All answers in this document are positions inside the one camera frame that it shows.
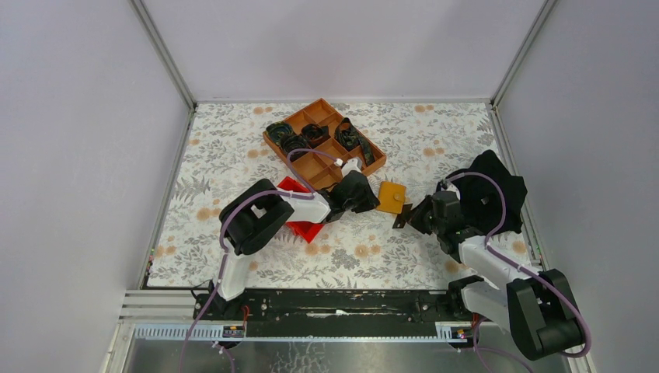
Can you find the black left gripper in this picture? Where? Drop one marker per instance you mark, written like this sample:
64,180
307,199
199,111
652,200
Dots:
366,202

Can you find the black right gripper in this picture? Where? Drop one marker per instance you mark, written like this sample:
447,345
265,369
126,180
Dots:
415,214

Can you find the yellow leather card holder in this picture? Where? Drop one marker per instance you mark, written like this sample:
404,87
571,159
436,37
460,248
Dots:
392,197

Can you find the dark brown credit card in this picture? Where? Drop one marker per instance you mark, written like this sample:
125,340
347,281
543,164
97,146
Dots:
402,217

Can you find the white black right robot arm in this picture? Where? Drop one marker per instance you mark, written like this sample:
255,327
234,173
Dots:
536,307

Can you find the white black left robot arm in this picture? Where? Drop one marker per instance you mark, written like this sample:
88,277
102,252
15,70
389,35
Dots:
258,214

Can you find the black cloth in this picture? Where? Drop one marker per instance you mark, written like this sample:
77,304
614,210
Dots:
491,197

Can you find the red plastic bin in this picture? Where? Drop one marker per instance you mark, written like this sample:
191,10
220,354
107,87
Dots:
304,229

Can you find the brown compartment organizer tray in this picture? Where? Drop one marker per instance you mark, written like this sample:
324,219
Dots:
348,139

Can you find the rolled dark belt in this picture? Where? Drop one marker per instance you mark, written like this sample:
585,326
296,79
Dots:
277,131
315,134
290,143

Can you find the floral table mat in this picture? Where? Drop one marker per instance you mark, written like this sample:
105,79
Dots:
226,153

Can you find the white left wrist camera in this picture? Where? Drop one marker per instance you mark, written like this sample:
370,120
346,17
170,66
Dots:
353,164

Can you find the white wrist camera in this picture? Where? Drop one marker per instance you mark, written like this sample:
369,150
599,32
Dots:
353,164
446,186

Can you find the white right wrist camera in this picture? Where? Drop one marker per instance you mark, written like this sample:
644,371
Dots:
446,186

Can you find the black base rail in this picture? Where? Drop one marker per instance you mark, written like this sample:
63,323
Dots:
351,314

